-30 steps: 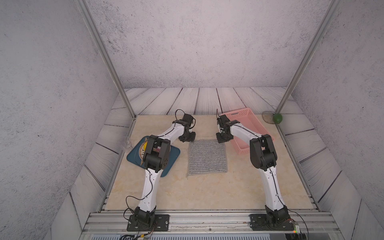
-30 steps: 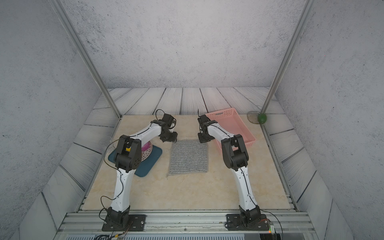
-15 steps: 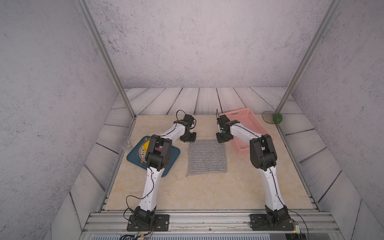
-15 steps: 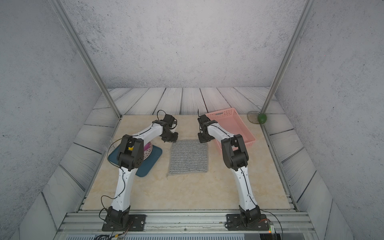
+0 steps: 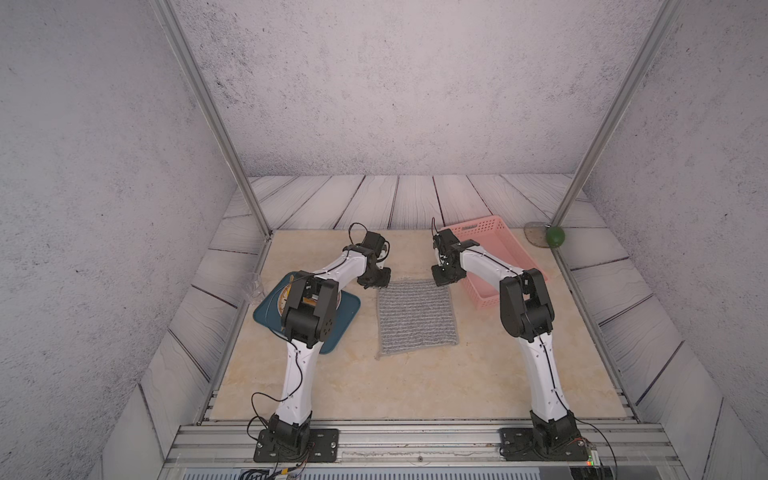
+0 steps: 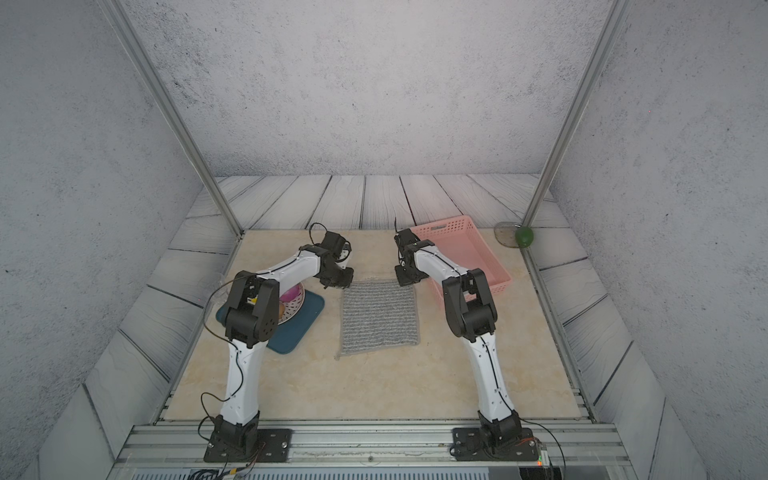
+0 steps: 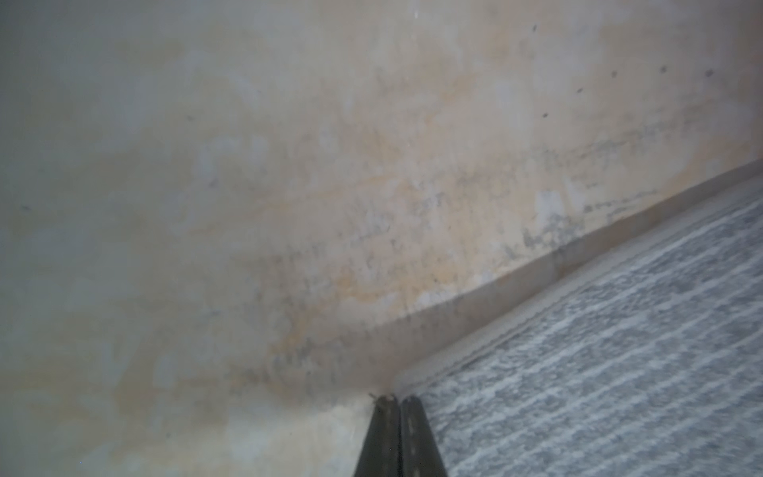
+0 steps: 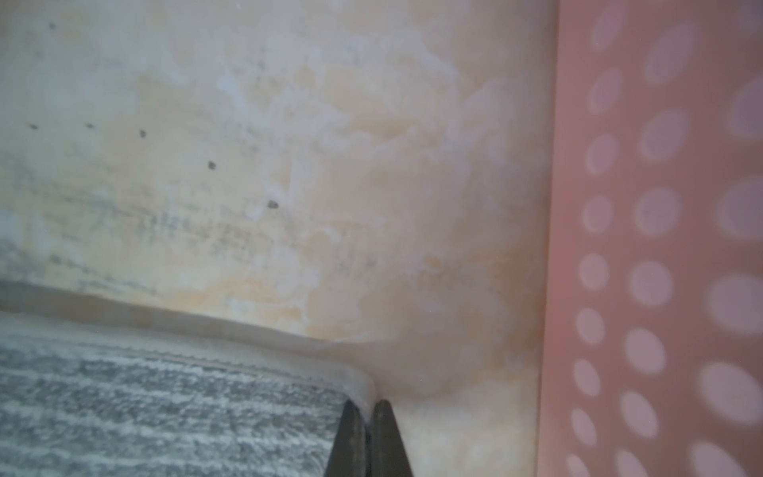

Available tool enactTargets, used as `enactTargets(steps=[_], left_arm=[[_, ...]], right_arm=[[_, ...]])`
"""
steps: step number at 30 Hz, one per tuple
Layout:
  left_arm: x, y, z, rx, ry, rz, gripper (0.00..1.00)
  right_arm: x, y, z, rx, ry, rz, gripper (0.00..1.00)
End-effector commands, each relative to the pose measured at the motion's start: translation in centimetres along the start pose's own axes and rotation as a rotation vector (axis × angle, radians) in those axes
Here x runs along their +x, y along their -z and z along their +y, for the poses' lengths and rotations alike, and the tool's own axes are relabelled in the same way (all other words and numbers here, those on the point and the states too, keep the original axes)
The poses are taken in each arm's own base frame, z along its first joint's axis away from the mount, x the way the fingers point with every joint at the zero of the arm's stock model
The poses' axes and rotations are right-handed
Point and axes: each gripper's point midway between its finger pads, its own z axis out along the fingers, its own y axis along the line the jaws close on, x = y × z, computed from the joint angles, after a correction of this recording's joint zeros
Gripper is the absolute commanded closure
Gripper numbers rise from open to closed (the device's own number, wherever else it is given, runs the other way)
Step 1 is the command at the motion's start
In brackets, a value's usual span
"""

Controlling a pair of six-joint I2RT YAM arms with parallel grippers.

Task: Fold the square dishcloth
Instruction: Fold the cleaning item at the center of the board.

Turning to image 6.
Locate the left aluminium frame post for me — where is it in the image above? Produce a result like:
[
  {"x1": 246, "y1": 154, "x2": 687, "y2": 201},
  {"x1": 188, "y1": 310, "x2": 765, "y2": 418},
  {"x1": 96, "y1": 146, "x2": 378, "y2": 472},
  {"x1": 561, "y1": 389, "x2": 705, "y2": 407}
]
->
[{"x1": 98, "y1": 0, "x2": 245, "y2": 240}]

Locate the right aluminium frame post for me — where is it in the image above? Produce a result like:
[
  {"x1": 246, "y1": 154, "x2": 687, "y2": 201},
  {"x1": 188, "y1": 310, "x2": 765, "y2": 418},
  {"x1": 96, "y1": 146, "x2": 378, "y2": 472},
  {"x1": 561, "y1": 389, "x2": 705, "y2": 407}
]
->
[{"x1": 522, "y1": 0, "x2": 632, "y2": 227}]

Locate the aluminium frame post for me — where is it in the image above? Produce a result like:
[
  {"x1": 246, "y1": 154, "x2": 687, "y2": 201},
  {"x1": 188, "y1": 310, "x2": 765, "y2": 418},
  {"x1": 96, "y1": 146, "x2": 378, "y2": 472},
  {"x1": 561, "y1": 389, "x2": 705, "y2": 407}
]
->
[
  {"x1": 98, "y1": 0, "x2": 245, "y2": 240},
  {"x1": 522, "y1": 0, "x2": 632, "y2": 227}
]

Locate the grey round coaster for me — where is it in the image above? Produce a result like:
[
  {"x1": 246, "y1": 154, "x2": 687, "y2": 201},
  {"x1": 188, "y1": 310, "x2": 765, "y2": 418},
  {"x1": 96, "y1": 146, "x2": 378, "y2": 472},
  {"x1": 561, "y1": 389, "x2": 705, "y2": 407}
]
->
[{"x1": 493, "y1": 222, "x2": 521, "y2": 249}]

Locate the purple ball fruit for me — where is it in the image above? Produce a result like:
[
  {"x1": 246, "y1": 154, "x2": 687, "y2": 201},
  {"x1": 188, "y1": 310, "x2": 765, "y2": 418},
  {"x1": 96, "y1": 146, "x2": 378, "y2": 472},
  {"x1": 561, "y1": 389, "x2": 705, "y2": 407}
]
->
[{"x1": 280, "y1": 283, "x2": 303, "y2": 303}]

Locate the patterned round plate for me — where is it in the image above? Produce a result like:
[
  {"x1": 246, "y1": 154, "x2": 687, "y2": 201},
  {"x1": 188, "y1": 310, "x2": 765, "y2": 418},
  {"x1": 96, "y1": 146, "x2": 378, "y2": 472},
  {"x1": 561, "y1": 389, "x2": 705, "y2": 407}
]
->
[{"x1": 278, "y1": 283, "x2": 306, "y2": 325}]

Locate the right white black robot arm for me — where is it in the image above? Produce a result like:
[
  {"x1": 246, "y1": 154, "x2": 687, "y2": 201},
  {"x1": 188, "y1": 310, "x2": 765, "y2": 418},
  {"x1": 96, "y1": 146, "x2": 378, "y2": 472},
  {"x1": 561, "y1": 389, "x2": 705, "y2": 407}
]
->
[{"x1": 394, "y1": 229, "x2": 523, "y2": 451}]

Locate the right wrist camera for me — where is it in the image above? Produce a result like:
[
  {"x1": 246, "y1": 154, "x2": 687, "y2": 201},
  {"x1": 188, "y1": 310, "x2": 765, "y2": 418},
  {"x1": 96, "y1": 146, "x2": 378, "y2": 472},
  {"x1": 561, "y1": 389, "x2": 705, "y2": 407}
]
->
[{"x1": 394, "y1": 228, "x2": 421, "y2": 253}]

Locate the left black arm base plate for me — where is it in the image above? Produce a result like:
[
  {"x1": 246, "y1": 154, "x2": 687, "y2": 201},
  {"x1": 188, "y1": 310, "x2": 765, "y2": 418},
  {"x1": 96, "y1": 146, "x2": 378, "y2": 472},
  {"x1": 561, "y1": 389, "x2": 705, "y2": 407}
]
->
[{"x1": 203, "y1": 428, "x2": 293, "y2": 463}]

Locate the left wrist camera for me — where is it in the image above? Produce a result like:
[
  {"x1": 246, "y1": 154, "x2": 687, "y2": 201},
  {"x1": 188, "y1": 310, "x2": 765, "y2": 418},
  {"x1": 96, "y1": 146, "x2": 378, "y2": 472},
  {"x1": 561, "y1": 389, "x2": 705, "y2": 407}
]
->
[{"x1": 320, "y1": 231, "x2": 352, "y2": 263}]

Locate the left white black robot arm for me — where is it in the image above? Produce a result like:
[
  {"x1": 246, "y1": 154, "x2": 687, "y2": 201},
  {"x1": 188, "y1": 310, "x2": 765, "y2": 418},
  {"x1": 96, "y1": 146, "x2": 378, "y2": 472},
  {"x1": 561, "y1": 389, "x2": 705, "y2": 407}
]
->
[{"x1": 206, "y1": 232, "x2": 354, "y2": 462}]

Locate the teal rubber mat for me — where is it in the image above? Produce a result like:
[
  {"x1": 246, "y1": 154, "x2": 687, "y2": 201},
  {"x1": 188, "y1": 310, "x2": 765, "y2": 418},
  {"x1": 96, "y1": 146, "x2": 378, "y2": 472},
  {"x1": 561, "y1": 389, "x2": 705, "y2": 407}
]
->
[{"x1": 216, "y1": 281, "x2": 325, "y2": 361}]

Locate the grey striped square dishcloth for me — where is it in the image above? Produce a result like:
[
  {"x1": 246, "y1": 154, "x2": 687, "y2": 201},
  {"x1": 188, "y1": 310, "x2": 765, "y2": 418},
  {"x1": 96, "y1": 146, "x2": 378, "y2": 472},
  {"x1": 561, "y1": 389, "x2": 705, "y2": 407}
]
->
[{"x1": 336, "y1": 278, "x2": 421, "y2": 358}]

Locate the pink plastic basket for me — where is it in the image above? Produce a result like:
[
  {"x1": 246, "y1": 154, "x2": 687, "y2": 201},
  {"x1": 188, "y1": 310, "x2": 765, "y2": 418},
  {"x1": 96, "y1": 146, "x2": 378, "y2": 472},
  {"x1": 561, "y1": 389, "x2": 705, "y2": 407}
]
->
[{"x1": 411, "y1": 215, "x2": 512, "y2": 297}]

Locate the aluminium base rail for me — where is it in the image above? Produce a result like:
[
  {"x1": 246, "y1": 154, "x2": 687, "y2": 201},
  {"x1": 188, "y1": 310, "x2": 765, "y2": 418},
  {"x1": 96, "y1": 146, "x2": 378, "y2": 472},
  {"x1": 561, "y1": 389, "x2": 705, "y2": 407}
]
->
[{"x1": 108, "y1": 419, "x2": 637, "y2": 479}]

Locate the green ball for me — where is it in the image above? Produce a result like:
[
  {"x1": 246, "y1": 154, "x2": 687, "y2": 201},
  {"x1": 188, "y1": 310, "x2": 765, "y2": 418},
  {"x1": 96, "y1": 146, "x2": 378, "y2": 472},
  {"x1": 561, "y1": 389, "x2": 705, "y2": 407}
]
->
[{"x1": 514, "y1": 226, "x2": 535, "y2": 249}]

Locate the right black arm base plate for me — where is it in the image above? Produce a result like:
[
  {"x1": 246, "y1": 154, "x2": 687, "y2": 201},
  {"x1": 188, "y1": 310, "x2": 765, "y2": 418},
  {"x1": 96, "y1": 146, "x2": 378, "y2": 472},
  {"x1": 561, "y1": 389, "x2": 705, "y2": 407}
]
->
[{"x1": 449, "y1": 428, "x2": 542, "y2": 463}]

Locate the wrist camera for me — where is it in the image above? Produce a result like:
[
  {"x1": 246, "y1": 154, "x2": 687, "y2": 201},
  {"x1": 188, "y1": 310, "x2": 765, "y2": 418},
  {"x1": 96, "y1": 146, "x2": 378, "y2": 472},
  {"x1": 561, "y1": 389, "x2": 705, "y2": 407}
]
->
[
  {"x1": 394, "y1": 228, "x2": 421, "y2": 253},
  {"x1": 320, "y1": 231, "x2": 352, "y2": 263}
]

